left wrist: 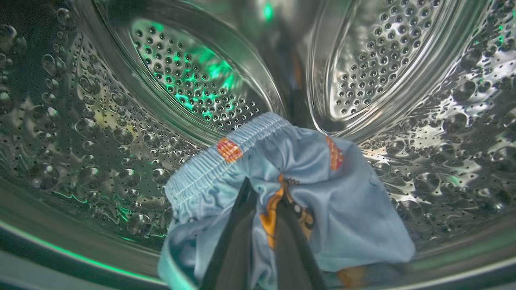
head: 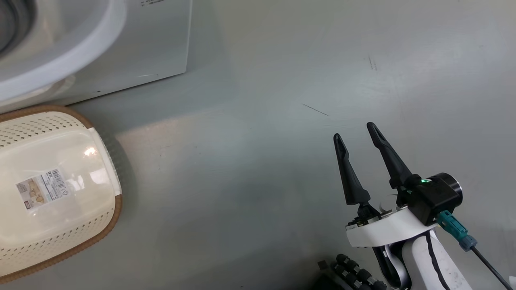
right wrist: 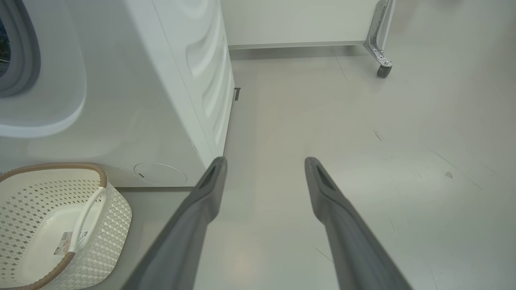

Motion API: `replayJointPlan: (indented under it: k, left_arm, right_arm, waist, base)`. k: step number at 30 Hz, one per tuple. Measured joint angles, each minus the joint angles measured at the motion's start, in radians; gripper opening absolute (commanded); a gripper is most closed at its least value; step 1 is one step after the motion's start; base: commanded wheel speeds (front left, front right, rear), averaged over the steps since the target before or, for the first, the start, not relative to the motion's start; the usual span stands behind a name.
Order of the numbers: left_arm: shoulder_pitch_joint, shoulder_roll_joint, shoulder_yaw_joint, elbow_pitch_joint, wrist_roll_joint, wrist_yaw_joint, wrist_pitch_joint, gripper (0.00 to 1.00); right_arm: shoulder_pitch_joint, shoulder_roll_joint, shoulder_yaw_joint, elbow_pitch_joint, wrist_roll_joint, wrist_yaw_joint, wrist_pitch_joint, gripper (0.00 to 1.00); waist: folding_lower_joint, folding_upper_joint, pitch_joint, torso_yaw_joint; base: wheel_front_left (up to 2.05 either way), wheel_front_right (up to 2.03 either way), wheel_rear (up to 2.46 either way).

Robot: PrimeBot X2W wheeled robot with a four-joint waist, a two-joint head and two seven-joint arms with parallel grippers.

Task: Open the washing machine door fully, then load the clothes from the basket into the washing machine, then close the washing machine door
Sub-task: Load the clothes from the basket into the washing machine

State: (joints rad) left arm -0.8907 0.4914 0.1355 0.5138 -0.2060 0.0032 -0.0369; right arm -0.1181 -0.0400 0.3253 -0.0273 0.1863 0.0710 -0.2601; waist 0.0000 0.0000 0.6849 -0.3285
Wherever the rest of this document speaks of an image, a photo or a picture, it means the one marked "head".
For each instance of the grey rubber door seal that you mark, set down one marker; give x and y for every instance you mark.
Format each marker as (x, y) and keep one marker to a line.
(12, 20)

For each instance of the cream perforated basket brown rim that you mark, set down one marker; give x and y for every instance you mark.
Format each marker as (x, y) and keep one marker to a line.
(60, 241)

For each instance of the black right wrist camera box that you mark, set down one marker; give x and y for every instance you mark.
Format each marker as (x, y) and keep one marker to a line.
(435, 197)

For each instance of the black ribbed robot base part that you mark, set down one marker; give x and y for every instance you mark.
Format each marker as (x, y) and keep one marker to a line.
(354, 272)

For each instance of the basket product label sticker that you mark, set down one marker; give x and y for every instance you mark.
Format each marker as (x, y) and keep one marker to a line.
(42, 189)

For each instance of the white front-load washing machine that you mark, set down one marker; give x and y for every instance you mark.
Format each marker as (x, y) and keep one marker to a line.
(141, 40)

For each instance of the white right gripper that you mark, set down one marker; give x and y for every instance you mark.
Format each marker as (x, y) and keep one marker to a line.
(387, 231)

